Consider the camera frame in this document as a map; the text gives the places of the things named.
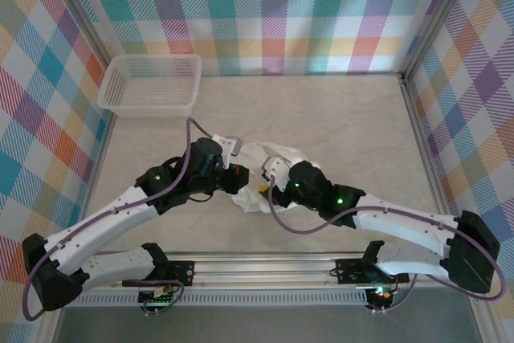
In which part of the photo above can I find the white t-shirt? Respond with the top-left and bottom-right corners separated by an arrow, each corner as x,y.
228,141 -> 322,215

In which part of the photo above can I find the white perforated plastic basket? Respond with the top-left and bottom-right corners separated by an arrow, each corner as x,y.
97,53 -> 202,119

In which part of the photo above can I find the right electronics board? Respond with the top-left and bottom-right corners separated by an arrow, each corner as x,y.
367,285 -> 397,304

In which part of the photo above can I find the electronics board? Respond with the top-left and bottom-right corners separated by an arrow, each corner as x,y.
367,285 -> 397,304
138,286 -> 177,306

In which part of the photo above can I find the left electronics board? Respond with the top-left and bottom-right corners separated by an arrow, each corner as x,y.
138,286 -> 177,306

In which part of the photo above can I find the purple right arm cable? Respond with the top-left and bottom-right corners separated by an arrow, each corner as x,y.
267,174 -> 506,314

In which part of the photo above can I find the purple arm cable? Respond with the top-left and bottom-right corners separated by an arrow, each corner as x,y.
267,174 -> 506,314
22,117 -> 186,323

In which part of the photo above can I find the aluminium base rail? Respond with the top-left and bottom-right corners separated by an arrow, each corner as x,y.
43,252 -> 489,292

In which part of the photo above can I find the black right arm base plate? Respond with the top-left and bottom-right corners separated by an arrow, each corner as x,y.
336,257 -> 410,284

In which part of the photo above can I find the grey slotted cable duct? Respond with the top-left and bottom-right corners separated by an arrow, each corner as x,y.
63,288 -> 370,308

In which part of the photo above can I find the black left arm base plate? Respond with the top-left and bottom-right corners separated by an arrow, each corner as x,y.
121,260 -> 196,287

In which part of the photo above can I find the right aluminium side rail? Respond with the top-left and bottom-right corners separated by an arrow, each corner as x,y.
399,71 -> 499,343

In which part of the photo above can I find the aluminium side rail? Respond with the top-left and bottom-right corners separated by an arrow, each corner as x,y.
399,71 -> 499,343
38,112 -> 117,343

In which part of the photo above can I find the left aluminium frame post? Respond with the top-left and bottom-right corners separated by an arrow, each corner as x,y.
47,0 -> 117,75

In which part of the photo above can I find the aluminium frame post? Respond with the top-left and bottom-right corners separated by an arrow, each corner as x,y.
47,0 -> 117,75
399,0 -> 481,83

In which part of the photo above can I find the right aluminium frame post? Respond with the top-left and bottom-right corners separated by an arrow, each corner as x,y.
399,0 -> 481,83

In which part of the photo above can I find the left aluminium side rail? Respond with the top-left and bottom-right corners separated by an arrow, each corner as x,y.
38,112 -> 117,343

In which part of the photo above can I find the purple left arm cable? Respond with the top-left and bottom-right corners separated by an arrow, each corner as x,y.
22,117 -> 186,323

